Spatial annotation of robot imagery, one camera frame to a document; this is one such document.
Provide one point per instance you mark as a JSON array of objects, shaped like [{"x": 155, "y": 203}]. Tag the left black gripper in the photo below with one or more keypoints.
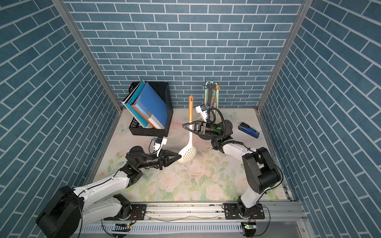
[{"x": 161, "y": 160}]

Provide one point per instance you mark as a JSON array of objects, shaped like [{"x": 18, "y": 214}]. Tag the dark grey utensil rack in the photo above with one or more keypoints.
[{"x": 211, "y": 94}]

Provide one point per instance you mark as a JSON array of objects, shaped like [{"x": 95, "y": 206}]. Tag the blue book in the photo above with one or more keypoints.
[{"x": 152, "y": 106}]

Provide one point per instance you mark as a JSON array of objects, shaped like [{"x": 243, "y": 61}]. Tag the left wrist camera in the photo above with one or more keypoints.
[{"x": 159, "y": 142}]

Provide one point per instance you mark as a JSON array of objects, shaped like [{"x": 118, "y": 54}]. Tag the orange book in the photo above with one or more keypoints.
[{"x": 150, "y": 125}]

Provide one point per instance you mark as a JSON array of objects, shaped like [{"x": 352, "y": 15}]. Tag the black perforated file basket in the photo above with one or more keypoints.
[{"x": 162, "y": 89}]

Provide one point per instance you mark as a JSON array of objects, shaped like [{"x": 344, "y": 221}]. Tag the wooden handled white spoon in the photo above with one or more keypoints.
[{"x": 216, "y": 97}]

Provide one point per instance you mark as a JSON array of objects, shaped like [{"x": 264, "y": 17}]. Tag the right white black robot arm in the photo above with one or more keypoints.
[{"x": 262, "y": 173}]

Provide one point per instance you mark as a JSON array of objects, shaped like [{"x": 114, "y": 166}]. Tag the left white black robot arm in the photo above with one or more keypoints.
[{"x": 73, "y": 208}]

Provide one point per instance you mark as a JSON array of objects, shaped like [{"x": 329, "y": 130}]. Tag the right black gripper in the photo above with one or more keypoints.
[{"x": 202, "y": 130}]

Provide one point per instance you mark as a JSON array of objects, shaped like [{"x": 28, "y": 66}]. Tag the blue black stapler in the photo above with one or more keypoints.
[{"x": 248, "y": 130}]

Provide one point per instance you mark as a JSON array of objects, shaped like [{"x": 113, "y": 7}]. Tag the teal notebook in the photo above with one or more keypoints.
[{"x": 131, "y": 99}]

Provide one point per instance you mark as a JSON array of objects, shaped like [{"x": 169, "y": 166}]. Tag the aluminium front rail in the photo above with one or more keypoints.
[{"x": 270, "y": 220}]

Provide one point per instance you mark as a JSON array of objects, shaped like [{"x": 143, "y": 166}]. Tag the wooden handled cream skimmer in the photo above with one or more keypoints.
[{"x": 189, "y": 151}]

